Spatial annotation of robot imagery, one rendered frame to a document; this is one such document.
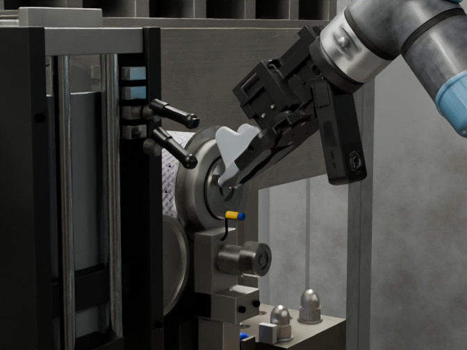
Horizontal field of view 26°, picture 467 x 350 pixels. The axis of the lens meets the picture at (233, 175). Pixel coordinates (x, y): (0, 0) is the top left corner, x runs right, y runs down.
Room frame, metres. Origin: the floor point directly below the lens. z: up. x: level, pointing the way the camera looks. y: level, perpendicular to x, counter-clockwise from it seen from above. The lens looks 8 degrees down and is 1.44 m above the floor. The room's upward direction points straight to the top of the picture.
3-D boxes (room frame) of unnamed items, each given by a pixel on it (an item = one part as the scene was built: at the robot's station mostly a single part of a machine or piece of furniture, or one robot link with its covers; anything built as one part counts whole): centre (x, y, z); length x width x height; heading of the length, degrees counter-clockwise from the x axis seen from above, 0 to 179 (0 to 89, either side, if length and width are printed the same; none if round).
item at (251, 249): (1.13, -0.03, 1.18); 0.04 x 0.02 x 0.04; 145
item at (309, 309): (1.39, -0.11, 1.05); 0.04 x 0.04 x 0.04
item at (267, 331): (1.29, -0.05, 1.04); 0.02 x 0.01 x 0.02; 55
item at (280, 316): (1.30, -0.06, 1.05); 0.04 x 0.04 x 0.04
